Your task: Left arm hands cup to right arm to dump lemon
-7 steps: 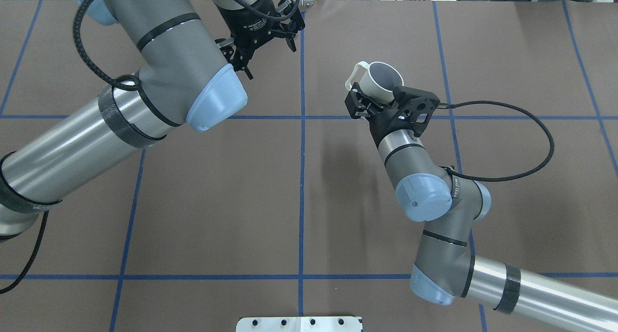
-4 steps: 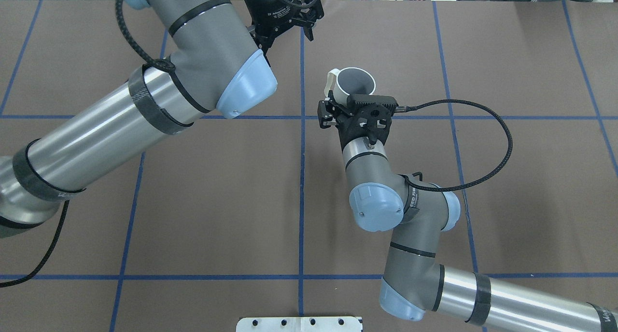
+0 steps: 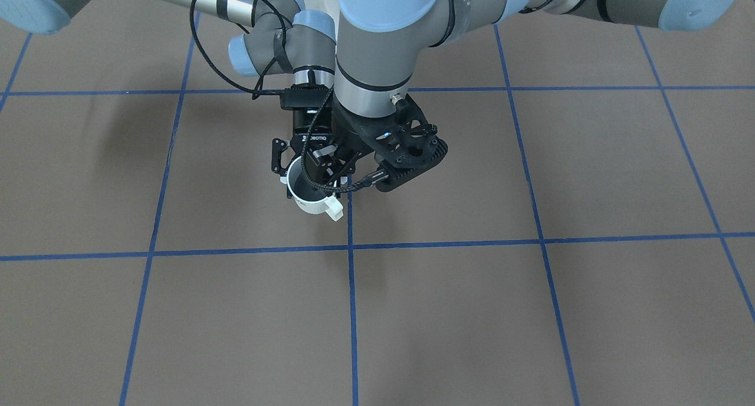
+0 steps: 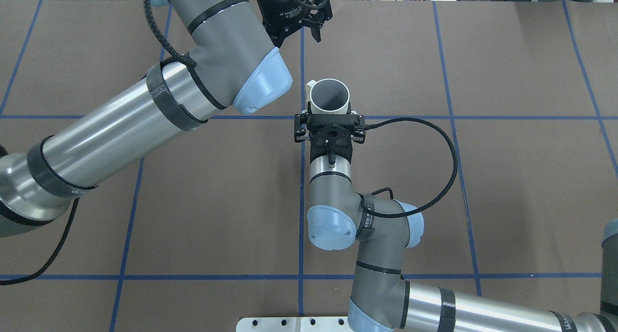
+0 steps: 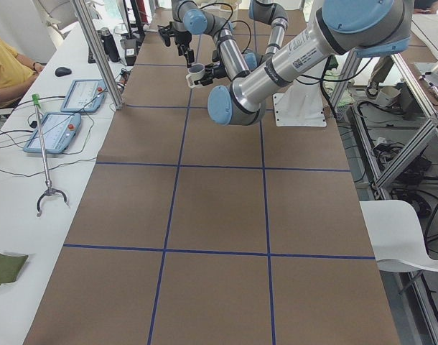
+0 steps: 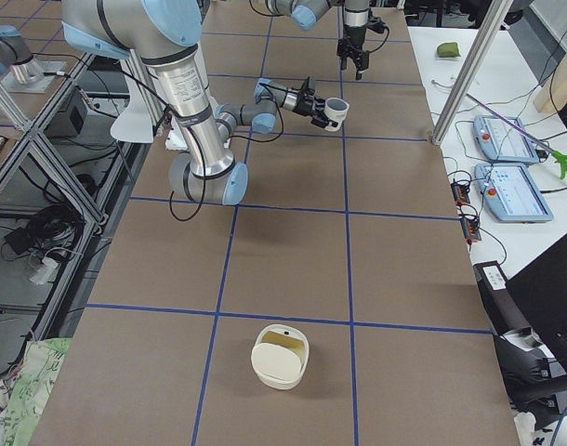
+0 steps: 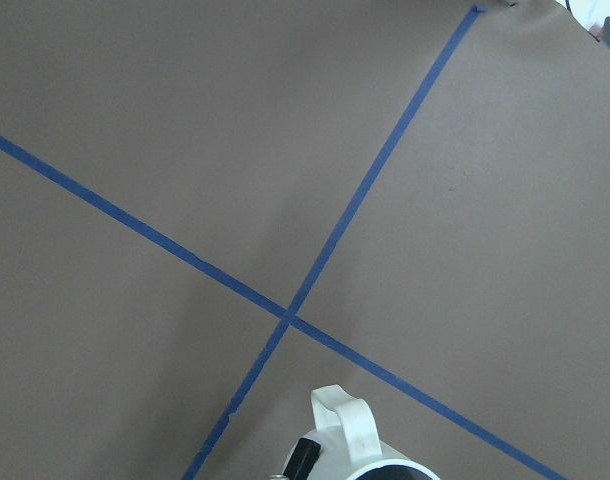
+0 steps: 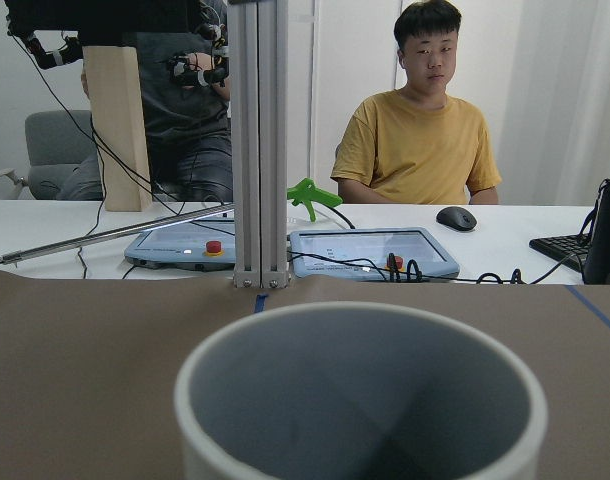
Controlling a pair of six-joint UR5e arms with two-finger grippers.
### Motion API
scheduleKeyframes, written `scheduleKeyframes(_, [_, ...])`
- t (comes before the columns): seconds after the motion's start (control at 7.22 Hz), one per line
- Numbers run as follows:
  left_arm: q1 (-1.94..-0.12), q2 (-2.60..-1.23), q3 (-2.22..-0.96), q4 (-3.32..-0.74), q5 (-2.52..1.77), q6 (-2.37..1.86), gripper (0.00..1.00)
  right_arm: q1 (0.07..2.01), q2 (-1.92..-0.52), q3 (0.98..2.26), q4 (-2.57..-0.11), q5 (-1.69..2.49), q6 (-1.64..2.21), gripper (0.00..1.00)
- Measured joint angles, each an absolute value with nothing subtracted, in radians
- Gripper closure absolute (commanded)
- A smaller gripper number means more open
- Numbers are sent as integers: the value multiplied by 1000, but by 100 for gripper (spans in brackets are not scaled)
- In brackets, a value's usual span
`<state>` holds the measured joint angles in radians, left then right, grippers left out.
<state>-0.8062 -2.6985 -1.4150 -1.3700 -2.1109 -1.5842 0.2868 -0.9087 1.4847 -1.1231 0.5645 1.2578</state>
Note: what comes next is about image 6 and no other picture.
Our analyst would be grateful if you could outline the metal reacher grabber tool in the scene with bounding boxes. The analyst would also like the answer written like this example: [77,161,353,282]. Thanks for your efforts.
[466,93,567,179]

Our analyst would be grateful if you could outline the green cloth pouch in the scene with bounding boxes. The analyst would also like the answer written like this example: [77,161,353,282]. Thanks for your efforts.
[436,42,461,59]

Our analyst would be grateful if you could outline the teach pendant tablet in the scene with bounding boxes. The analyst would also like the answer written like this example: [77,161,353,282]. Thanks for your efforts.
[473,115,540,165]
[473,163,554,223]

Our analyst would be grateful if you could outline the cream lidded container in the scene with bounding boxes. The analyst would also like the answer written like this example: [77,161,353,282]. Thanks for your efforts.
[250,324,310,390]

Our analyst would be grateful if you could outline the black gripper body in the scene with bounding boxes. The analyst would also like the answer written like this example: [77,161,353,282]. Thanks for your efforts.
[293,77,325,119]
[336,38,370,70]

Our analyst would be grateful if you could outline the white ribbed mug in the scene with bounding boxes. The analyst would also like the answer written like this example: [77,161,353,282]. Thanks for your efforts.
[323,98,349,132]

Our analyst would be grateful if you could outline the lower teach pendant tablet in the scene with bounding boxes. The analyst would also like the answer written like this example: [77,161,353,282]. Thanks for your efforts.
[473,163,554,223]

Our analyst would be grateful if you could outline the aluminium frame post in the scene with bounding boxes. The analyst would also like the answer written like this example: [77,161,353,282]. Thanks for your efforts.
[430,0,513,146]

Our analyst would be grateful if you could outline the upper teach pendant tablet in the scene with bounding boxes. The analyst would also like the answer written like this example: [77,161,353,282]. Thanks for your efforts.
[473,115,540,165]

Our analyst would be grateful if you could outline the brown paper table mat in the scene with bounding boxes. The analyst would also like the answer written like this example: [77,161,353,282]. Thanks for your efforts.
[32,1,519,445]

